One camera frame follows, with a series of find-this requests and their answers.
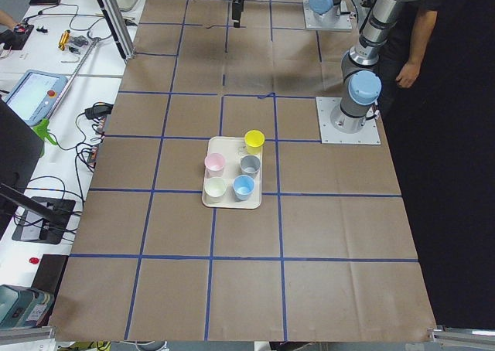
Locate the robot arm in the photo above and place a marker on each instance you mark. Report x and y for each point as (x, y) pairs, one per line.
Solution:
(362, 86)
(328, 11)

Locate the yellow plastic cup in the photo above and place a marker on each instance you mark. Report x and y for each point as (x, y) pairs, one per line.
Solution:
(254, 141)

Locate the pink plastic cup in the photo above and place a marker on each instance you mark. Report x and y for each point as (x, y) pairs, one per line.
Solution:
(214, 164)

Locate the grey plastic cup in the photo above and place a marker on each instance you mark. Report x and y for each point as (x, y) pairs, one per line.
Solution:
(250, 165)

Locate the blue plastic cup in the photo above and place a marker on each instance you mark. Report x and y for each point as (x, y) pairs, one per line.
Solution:
(243, 186)

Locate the pale green plastic cup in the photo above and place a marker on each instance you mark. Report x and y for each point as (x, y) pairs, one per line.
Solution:
(214, 190)

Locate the black power adapter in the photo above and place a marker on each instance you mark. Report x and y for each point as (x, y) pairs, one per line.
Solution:
(98, 111)

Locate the yellow metal tool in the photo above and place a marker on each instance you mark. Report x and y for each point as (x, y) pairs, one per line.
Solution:
(64, 39)

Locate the cream plastic tray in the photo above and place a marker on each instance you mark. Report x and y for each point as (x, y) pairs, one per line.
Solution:
(233, 149)

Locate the black smartphone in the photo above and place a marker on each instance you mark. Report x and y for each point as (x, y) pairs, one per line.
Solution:
(44, 2)

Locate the person in black shirt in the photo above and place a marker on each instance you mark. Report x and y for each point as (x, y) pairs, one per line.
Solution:
(437, 64)

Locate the blue teach pendant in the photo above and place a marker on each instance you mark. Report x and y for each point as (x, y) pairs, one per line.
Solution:
(34, 95)

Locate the green spray bottle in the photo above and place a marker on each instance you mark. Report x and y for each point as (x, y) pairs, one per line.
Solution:
(42, 130)

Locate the black monitor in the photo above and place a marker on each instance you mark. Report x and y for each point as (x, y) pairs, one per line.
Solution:
(21, 149)

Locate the black monitor base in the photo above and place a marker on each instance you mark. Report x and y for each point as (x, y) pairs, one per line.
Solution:
(32, 228)

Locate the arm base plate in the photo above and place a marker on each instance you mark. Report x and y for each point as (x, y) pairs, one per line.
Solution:
(312, 24)
(337, 128)

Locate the aluminium frame post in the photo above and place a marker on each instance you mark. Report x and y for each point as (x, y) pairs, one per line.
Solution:
(119, 30)

